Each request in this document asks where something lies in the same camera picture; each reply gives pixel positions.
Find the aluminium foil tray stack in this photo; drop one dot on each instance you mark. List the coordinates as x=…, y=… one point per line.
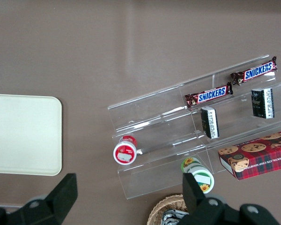
x=172, y=218

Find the light oval wicker basket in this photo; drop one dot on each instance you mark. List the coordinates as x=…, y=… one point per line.
x=159, y=208

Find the green lidded yogurt cup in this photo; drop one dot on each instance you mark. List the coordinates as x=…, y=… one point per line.
x=202, y=179

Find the red lidded yogurt cup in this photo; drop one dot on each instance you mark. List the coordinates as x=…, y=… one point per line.
x=124, y=153

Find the snickers chocolate bar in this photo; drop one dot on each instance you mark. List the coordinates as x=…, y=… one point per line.
x=210, y=95
x=257, y=70

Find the small black chocolate box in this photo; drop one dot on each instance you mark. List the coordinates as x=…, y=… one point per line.
x=207, y=122
x=260, y=103

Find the clear acrylic stepped shelf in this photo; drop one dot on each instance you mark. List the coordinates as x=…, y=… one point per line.
x=159, y=131

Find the red tartan cookie box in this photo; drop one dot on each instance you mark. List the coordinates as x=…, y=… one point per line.
x=260, y=159

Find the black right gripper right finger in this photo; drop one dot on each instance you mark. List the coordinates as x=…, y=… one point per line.
x=213, y=213

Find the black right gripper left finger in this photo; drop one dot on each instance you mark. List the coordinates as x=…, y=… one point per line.
x=49, y=208

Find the beige plastic tray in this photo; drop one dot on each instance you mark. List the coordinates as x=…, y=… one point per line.
x=23, y=133

